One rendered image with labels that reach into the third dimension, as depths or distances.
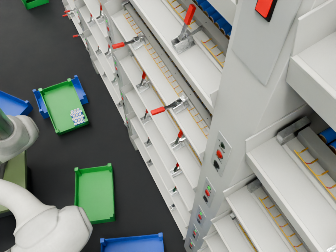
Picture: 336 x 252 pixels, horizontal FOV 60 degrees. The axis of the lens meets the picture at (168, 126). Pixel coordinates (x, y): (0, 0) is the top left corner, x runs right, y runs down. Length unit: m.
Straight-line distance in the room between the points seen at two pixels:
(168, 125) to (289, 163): 0.56
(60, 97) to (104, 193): 0.70
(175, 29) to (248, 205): 0.40
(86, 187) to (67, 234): 1.03
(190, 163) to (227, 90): 0.48
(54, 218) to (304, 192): 0.51
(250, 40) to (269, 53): 0.03
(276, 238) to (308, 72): 0.40
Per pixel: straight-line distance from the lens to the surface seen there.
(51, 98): 2.00
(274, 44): 0.33
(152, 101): 1.02
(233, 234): 0.84
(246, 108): 0.42
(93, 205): 1.67
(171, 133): 0.95
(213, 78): 0.55
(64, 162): 1.82
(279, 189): 0.46
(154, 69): 0.84
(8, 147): 1.41
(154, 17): 0.68
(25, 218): 0.73
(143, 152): 1.61
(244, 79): 0.40
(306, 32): 0.31
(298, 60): 0.32
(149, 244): 1.57
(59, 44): 2.51
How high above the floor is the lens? 1.54
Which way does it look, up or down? 56 degrees down
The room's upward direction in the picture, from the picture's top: straight up
